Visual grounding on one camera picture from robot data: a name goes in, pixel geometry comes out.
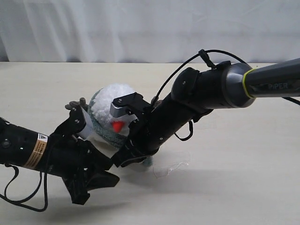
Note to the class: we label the white curtain backdrop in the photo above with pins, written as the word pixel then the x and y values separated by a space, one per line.
pixel 149 31

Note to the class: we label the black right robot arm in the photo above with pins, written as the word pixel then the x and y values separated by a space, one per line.
pixel 195 94

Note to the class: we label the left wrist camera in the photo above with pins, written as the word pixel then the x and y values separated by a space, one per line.
pixel 78 124

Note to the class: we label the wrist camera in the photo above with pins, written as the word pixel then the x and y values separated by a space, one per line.
pixel 130 108
pixel 78 124

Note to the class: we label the clear tape patch near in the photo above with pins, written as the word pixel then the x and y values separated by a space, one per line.
pixel 166 162

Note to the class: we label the green knitted scarf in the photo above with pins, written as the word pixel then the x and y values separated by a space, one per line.
pixel 112 135

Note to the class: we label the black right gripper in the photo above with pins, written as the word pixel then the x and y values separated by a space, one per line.
pixel 145 138

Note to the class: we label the white plush snowman toy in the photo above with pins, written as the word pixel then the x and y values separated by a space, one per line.
pixel 82 102

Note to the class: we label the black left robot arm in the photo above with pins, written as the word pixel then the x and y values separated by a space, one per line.
pixel 27 148

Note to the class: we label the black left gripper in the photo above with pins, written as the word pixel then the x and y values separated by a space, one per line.
pixel 82 167

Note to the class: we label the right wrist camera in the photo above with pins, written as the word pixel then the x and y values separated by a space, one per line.
pixel 130 108

